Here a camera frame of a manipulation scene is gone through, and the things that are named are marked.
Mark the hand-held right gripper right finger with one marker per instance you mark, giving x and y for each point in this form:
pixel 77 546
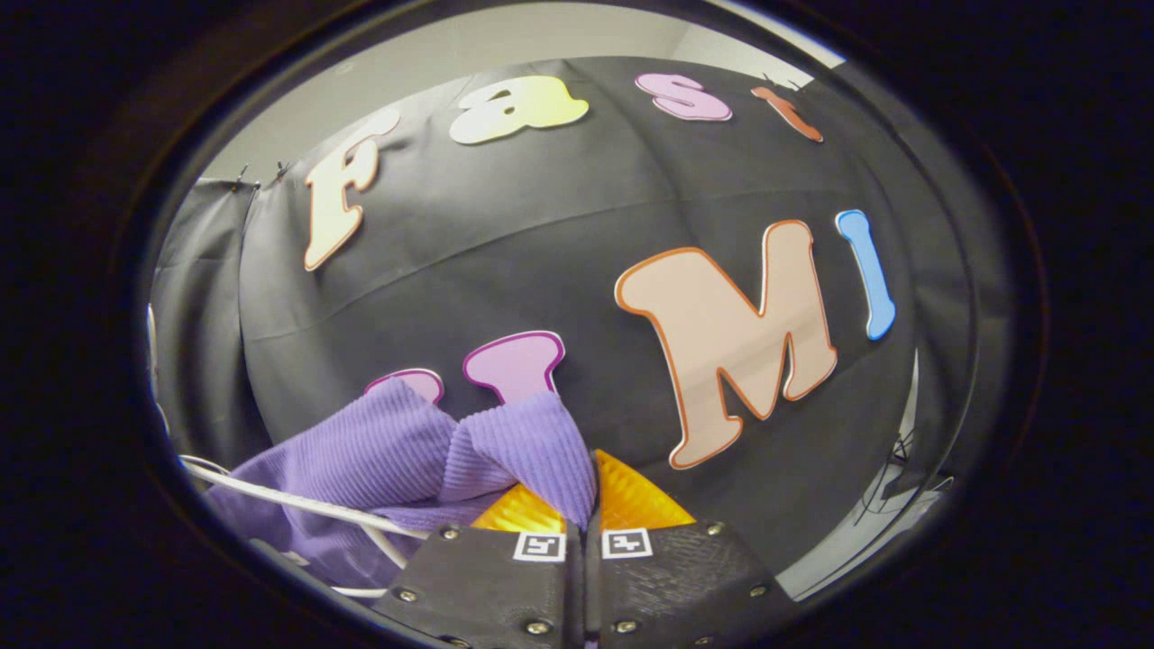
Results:
pixel 667 586

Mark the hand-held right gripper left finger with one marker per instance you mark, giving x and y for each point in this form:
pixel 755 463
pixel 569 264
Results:
pixel 487 586

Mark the purple ribbed garment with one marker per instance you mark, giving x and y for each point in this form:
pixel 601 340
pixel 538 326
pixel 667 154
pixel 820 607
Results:
pixel 406 451

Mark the black tripod stand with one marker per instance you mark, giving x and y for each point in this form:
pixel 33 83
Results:
pixel 892 478

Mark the black backdrop cloth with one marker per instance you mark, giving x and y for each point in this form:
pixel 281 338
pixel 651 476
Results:
pixel 541 225

